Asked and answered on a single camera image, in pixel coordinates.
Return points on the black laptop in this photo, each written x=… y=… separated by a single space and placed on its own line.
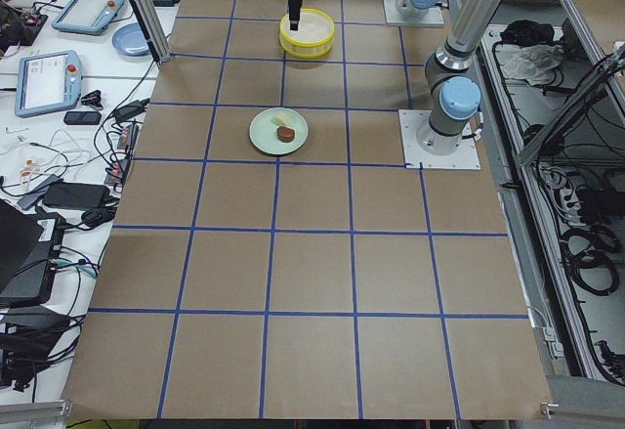
x=30 y=244

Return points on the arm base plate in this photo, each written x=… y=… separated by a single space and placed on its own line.
x=402 y=13
x=425 y=149

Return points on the white crumpled cloth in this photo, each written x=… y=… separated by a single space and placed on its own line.
x=535 y=64

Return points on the light green plate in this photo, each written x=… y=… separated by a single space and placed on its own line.
x=262 y=132

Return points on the yellow steamer basket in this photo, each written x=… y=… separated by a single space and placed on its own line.
x=314 y=37

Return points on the black phone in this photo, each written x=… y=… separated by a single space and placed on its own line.
x=82 y=118

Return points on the white steamed bun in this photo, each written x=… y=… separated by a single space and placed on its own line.
x=281 y=118

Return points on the upper teach pendant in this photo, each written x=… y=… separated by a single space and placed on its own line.
x=90 y=17

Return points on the lower teach pendant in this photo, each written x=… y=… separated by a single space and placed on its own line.
x=48 y=83

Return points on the brown steamed bun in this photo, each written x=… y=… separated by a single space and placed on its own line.
x=285 y=134

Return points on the teach pendant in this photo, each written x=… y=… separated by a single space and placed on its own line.
x=90 y=17
x=48 y=83

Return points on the blue plate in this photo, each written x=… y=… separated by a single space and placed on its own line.
x=129 y=40

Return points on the aluminium frame post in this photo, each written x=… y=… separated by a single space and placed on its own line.
x=152 y=30

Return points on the black power adapter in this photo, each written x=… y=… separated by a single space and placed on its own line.
x=76 y=196

